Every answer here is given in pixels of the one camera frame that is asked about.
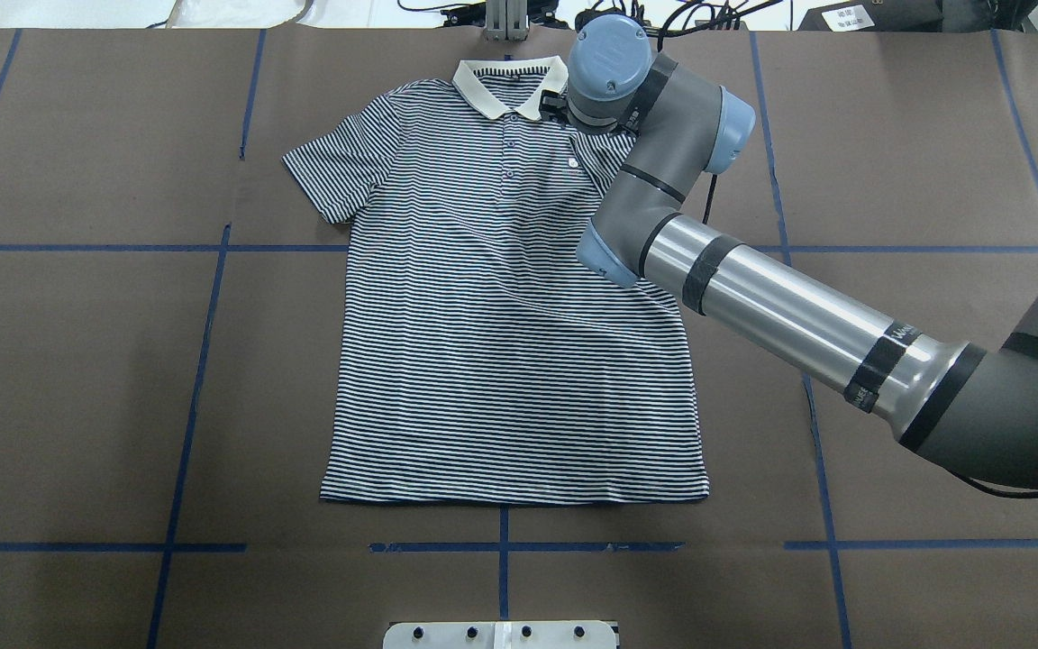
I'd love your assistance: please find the striped polo shirt white collar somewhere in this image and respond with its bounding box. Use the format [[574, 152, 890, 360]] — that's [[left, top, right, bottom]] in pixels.
[[281, 55, 710, 506]]

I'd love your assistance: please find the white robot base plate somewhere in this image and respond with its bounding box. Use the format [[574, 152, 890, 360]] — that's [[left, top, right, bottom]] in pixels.
[[382, 619, 622, 648]]

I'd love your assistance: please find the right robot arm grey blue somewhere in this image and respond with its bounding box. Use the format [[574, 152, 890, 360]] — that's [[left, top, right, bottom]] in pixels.
[[541, 13, 1038, 498]]

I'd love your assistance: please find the aluminium frame post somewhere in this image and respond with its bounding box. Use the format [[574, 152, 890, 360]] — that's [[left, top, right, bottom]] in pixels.
[[483, 0, 530, 40]]

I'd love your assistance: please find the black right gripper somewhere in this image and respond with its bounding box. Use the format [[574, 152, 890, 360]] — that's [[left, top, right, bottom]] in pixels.
[[539, 90, 571, 120]]

